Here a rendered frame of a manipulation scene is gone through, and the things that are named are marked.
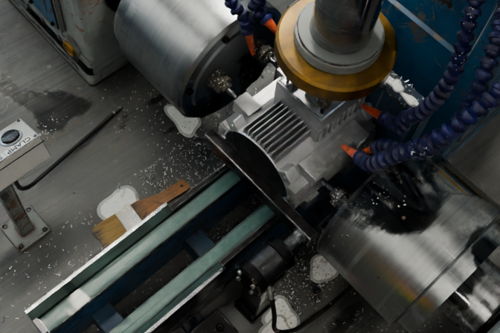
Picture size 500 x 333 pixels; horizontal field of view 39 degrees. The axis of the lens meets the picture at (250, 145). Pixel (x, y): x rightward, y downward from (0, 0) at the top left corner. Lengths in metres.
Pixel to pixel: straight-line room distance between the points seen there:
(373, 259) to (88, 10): 0.68
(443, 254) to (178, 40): 0.53
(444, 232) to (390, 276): 0.10
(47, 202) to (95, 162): 0.12
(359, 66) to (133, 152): 0.60
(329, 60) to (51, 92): 0.72
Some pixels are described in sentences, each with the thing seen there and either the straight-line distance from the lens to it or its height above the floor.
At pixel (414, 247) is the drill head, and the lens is 1.05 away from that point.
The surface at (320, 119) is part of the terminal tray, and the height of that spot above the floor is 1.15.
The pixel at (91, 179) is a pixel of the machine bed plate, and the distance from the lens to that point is 1.44.
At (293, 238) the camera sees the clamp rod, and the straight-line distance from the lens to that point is 1.14.
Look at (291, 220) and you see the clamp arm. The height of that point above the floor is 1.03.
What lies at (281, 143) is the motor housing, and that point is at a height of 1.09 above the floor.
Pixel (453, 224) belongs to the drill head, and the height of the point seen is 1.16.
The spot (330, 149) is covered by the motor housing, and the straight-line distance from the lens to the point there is 1.18.
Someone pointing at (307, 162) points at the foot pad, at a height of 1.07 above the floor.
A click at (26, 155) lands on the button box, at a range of 1.18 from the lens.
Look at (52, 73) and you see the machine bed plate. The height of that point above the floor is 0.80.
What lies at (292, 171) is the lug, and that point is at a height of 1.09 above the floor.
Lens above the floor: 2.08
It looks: 61 degrees down
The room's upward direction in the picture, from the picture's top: 9 degrees clockwise
